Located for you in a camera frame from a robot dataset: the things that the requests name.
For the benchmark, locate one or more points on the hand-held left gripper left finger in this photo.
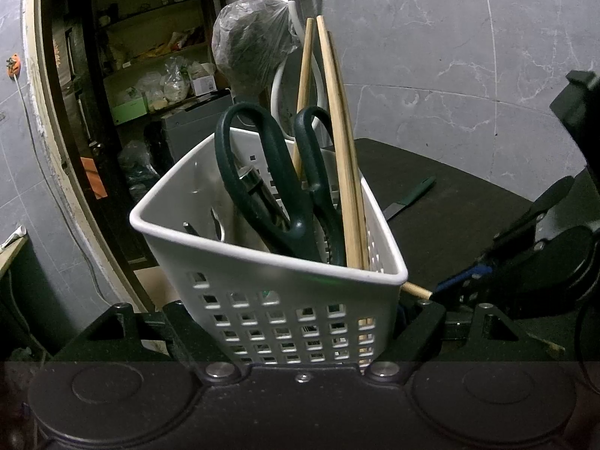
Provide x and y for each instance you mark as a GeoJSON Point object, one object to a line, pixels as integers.
{"type": "Point", "coordinates": [187, 326]}

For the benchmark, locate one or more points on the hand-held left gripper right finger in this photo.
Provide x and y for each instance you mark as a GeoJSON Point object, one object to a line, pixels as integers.
{"type": "Point", "coordinates": [422, 326]}

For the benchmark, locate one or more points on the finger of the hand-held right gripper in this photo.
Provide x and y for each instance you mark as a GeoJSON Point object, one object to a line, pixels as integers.
{"type": "Point", "coordinates": [468, 275]}
{"type": "Point", "coordinates": [548, 197]}

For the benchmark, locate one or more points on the wooden chopstick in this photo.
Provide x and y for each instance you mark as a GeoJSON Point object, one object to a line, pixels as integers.
{"type": "Point", "coordinates": [305, 65]}
{"type": "Point", "coordinates": [338, 150]}
{"type": "Point", "coordinates": [418, 290]}
{"type": "Point", "coordinates": [356, 206]}

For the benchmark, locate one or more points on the white plastic utensil basket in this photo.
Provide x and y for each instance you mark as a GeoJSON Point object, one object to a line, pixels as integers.
{"type": "Point", "coordinates": [159, 253]}

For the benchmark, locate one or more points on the metal utensil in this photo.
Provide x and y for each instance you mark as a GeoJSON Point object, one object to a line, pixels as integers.
{"type": "Point", "coordinates": [221, 233]}

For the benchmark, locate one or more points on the brown cardboard box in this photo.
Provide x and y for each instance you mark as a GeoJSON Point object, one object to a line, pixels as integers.
{"type": "Point", "coordinates": [154, 288]}

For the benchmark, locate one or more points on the dark plastic bag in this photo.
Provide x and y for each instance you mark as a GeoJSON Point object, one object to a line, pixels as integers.
{"type": "Point", "coordinates": [138, 168]}

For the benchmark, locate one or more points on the grey cabinet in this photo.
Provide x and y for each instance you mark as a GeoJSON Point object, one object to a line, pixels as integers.
{"type": "Point", "coordinates": [187, 136]}

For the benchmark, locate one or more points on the kitchen counter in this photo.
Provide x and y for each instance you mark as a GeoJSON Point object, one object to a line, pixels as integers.
{"type": "Point", "coordinates": [7, 262]}

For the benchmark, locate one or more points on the white tube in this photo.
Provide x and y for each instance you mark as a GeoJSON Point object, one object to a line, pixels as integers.
{"type": "Point", "coordinates": [13, 238]}

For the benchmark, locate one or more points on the green box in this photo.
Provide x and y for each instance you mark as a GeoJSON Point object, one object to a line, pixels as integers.
{"type": "Point", "coordinates": [130, 111]}

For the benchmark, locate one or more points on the white plastic bag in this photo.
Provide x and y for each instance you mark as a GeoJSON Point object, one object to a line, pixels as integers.
{"type": "Point", "coordinates": [147, 91]}

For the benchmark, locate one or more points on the dark wooden door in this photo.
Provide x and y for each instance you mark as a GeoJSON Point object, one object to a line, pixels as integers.
{"type": "Point", "coordinates": [70, 117]}

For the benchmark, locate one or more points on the white cardboard box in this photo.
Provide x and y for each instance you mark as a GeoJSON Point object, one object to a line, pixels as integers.
{"type": "Point", "coordinates": [204, 85]}

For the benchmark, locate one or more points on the clear plastic bag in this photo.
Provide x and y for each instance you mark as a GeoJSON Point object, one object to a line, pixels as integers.
{"type": "Point", "coordinates": [176, 82]}

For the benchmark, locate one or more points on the cluttered storage shelf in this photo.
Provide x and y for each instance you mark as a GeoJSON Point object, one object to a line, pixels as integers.
{"type": "Point", "coordinates": [150, 56]}

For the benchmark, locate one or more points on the clear bag with dark contents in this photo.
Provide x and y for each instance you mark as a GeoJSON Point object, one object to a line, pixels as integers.
{"type": "Point", "coordinates": [253, 47]}

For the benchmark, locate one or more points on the orange plug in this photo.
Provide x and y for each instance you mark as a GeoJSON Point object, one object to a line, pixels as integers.
{"type": "Point", "coordinates": [14, 65]}

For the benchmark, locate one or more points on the pale door frame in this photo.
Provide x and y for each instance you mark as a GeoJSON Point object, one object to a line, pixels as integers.
{"type": "Point", "coordinates": [42, 103]}

